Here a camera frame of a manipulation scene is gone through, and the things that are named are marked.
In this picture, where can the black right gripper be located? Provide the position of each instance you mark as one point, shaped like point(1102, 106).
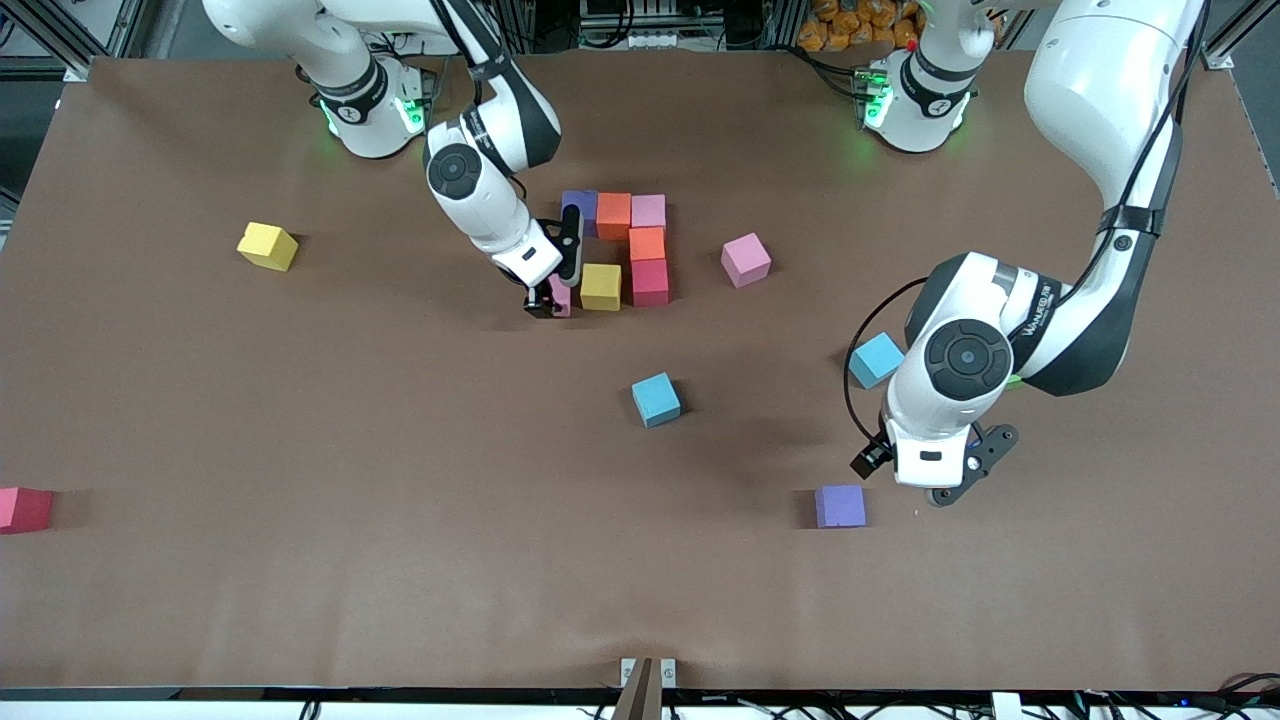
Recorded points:
point(538, 303)

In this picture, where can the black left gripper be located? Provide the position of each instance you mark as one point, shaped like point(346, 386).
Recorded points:
point(872, 457)

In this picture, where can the pink foam cube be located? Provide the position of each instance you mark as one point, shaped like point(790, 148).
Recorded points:
point(648, 210)
point(745, 260)
point(562, 298)

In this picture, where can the yellow foam cube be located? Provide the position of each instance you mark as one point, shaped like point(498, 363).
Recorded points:
point(265, 245)
point(600, 287)

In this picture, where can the purple foam cube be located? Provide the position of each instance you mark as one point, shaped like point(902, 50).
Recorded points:
point(840, 506)
point(585, 205)

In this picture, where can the red foam cube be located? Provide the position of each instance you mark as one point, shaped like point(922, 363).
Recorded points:
point(22, 510)
point(650, 283)

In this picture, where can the orange foam cube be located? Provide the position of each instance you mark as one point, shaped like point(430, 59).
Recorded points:
point(613, 215)
point(647, 243)

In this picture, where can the blue foam cube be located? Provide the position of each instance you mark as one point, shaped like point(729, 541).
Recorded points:
point(655, 400)
point(872, 360)

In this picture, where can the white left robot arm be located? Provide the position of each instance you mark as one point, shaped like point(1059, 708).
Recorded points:
point(965, 358)

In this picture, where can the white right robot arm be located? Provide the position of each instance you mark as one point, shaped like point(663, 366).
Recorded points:
point(455, 170)

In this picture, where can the brown table cover sheet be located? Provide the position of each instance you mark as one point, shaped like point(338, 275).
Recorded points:
point(640, 580)

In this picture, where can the white power strip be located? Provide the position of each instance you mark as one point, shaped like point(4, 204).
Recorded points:
point(640, 40)

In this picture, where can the orange fruit net bag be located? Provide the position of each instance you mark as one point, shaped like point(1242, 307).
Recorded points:
point(850, 25)

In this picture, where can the silver metal mounting bracket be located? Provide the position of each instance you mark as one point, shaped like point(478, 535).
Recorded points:
point(668, 672)

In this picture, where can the brown tapered post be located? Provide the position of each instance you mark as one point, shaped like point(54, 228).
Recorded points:
point(640, 695)

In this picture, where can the aluminium frame profile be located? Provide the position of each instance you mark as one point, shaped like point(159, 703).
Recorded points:
point(125, 25)
point(1235, 35)

